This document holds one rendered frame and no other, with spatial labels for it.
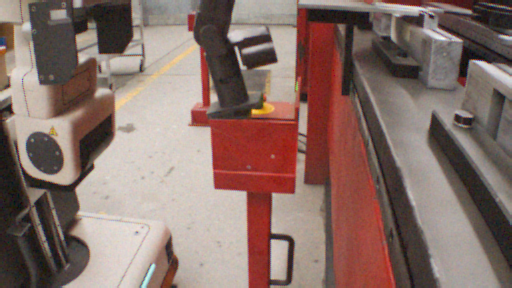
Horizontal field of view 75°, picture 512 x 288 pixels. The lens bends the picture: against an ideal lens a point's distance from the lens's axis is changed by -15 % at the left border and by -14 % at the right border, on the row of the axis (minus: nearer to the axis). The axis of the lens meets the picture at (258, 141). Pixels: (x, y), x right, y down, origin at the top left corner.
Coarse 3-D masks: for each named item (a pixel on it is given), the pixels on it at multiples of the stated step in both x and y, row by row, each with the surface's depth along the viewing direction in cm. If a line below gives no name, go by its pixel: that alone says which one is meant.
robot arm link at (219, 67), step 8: (232, 48) 68; (240, 48) 67; (216, 56) 67; (224, 56) 67; (232, 56) 68; (240, 56) 68; (208, 64) 68; (216, 64) 67; (224, 64) 67; (232, 64) 68; (216, 72) 68; (224, 72) 68; (232, 72) 68; (224, 80) 70
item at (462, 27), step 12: (468, 12) 114; (444, 24) 122; (456, 24) 110; (468, 24) 100; (480, 24) 93; (456, 36) 111; (468, 36) 101; (480, 36) 93; (492, 36) 85; (468, 48) 103; (480, 48) 93; (492, 48) 85; (504, 48) 79; (492, 60) 86; (504, 60) 79
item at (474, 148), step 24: (432, 120) 48; (456, 144) 39; (480, 144) 38; (456, 168) 38; (480, 168) 33; (504, 168) 33; (480, 192) 32; (504, 192) 29; (504, 216) 27; (504, 240) 26
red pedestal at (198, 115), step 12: (192, 12) 251; (192, 24) 247; (204, 60) 264; (204, 72) 268; (204, 84) 272; (204, 96) 275; (192, 108) 276; (204, 108) 276; (192, 120) 278; (204, 120) 276
